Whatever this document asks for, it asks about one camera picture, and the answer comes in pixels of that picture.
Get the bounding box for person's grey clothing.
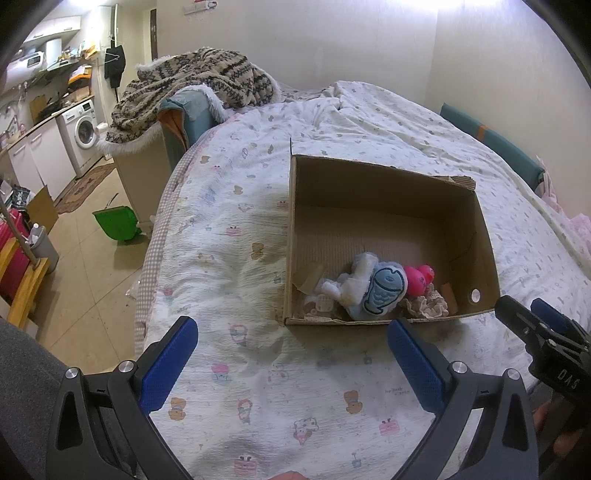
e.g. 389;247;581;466
0;318;139;480

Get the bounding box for beige bed frame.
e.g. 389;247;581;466
113;134;174;232

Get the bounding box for grey trash bin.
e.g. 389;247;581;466
25;224;61;273

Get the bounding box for white fluffy cloth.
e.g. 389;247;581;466
321;272;356;303

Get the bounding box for black hanging garment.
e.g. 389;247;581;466
104;44;126;88

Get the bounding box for red suitcase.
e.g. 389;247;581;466
0;210;33;301

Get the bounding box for person's right hand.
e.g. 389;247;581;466
531;399;591;462

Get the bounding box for beige frilly cloth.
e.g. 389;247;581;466
399;286;451;320

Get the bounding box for flat cardboard piece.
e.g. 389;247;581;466
25;185;60;234

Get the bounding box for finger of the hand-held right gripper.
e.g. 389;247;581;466
495;295;550;352
530;298;589;352

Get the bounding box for teal cushion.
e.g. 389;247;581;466
157;88;227;162

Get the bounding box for brown doormat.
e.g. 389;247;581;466
55;164;116;215

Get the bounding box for pink plush toy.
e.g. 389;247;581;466
404;264;437;297

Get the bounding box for brown patterned fleece blanket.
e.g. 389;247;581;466
97;46;280;153

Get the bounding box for green dustpan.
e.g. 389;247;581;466
92;203;144;244

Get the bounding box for white kitchen cabinet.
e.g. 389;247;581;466
7;121;77;201

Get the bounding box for white washing machine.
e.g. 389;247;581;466
56;95;105;178

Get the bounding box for blue and white plush toy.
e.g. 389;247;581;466
339;251;409;321

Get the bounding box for brown cardboard box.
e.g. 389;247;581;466
283;137;502;326

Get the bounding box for pink cloth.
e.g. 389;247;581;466
536;157;591;259

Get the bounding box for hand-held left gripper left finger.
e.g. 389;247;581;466
46;316;199;480

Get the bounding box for yellow wooden rack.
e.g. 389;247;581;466
0;240;51;330

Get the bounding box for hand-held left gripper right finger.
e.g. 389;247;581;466
387;318;541;480

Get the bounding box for white printed bed sheet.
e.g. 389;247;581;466
134;80;591;480

